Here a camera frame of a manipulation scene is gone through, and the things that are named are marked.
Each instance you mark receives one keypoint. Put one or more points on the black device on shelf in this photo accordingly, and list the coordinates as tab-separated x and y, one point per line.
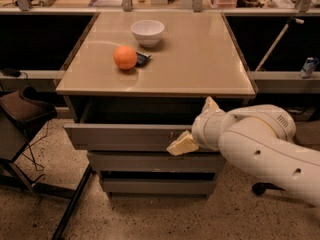
10	72

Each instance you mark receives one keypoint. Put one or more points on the white bowl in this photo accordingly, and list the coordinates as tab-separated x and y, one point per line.
148	33

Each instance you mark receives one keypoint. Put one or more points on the grey middle drawer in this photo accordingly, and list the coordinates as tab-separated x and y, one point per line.
155	162

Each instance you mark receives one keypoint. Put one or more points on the orange fruit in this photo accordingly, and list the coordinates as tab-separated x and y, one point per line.
125	57

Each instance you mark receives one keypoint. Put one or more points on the blue white can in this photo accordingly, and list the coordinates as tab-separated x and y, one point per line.
309	67

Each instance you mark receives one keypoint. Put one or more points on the grey drawer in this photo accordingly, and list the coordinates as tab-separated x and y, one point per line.
155	162
133	124
158	187

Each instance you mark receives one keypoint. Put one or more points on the dark blue snack packet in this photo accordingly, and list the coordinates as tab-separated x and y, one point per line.
142	59

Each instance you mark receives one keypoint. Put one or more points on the grey drawer cabinet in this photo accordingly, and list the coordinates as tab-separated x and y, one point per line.
196	58

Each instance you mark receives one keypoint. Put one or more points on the brown office chair left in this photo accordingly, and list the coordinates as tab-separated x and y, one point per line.
22	115

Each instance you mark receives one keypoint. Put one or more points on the black office chair right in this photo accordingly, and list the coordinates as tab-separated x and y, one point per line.
260	188

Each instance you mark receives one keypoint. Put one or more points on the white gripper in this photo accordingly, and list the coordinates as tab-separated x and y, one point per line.
201	131

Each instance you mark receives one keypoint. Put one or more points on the white stick with black tip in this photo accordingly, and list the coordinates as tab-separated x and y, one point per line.
290	22

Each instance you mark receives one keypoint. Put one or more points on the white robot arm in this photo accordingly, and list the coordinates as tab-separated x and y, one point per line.
259	141

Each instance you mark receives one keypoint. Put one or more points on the grey top drawer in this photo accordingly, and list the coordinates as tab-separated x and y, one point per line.
133	124

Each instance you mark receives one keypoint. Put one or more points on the grey bottom drawer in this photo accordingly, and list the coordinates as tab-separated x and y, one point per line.
158	187

